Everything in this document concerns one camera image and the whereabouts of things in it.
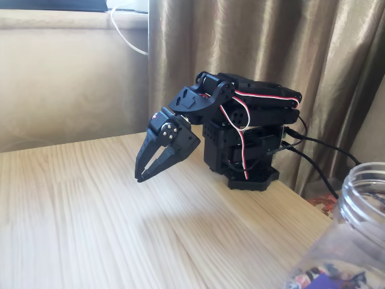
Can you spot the red floral patterned cloth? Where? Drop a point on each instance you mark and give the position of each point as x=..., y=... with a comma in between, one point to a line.
x=323, y=204

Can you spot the clear plastic jar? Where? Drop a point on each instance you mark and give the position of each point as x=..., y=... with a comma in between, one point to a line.
x=358, y=216

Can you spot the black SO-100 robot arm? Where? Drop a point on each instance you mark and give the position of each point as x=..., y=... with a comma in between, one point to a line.
x=264, y=116

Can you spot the beige window sill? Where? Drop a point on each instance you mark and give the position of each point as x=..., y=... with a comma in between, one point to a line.
x=60, y=19

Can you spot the dark flat object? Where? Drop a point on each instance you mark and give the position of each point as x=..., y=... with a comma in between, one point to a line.
x=51, y=4

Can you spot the shiny beige curtain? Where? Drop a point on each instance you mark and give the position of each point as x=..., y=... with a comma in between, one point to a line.
x=264, y=36

